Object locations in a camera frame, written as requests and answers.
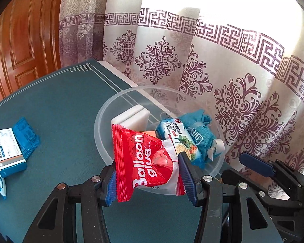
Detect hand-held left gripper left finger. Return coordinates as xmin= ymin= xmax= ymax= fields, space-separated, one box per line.
xmin=23 ymin=161 xmax=117 ymax=243

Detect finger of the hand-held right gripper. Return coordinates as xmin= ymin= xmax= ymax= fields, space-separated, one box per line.
xmin=239 ymin=151 xmax=304 ymax=203
xmin=222 ymin=169 xmax=302 ymax=208

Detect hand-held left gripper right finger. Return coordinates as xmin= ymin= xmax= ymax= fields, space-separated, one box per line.
xmin=178 ymin=151 xmax=276 ymax=243

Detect red glue packet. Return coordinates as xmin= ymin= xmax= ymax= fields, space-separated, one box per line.
xmin=111 ymin=124 xmax=186 ymax=203

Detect blue and white noodle packet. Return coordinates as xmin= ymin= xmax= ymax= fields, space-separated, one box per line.
xmin=156 ymin=118 xmax=208 ymax=169

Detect blue towel with white ribbon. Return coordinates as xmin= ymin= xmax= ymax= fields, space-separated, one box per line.
xmin=179 ymin=109 xmax=225 ymax=161

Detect clear plastic bowl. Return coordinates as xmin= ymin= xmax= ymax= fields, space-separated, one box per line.
xmin=94 ymin=85 xmax=225 ymax=195

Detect orange and yellow toy block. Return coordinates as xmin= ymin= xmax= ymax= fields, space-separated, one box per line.
xmin=142 ymin=130 xmax=159 ymax=140

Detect white sponge with slit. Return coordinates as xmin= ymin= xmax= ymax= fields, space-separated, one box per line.
xmin=111 ymin=104 xmax=149 ymax=132

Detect blue cloth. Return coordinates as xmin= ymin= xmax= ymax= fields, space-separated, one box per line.
xmin=12 ymin=117 xmax=41 ymax=161

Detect blue and white medicine box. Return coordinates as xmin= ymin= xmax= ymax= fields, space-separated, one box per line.
xmin=0 ymin=128 xmax=27 ymax=179

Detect white curtain with purple pattern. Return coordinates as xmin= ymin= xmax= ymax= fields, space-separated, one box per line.
xmin=58 ymin=0 xmax=304 ymax=200

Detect brown wooden door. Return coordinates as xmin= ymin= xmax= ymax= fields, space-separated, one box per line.
xmin=0 ymin=0 xmax=66 ymax=108

